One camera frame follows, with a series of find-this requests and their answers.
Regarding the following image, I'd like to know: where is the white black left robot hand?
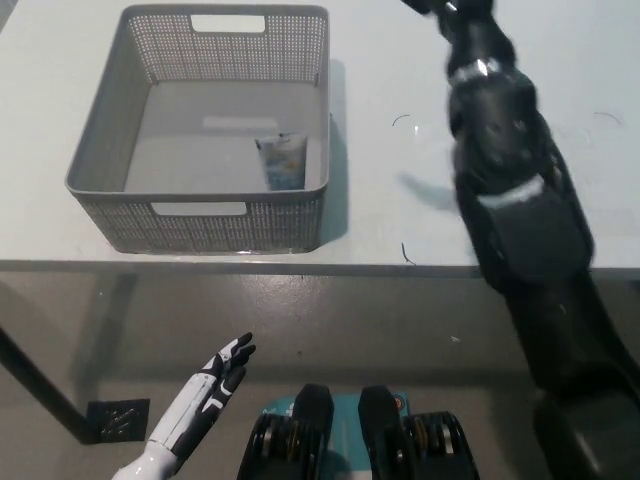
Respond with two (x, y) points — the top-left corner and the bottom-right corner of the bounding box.
(144, 332), (258, 467)

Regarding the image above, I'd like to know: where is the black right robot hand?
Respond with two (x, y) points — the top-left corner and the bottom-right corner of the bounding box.
(399, 0), (522, 84)

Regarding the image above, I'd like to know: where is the white blue shampoo tube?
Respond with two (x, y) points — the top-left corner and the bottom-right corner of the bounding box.
(254, 131), (308, 192)

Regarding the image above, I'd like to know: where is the black table foot plate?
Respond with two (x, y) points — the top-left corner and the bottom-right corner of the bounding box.
(86, 398), (151, 444)

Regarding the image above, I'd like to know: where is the black table leg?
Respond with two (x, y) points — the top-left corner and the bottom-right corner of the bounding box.
(0, 323), (104, 446)

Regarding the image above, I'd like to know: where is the grey perforated plastic basket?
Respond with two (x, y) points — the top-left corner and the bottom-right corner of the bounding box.
(64, 4), (332, 255)

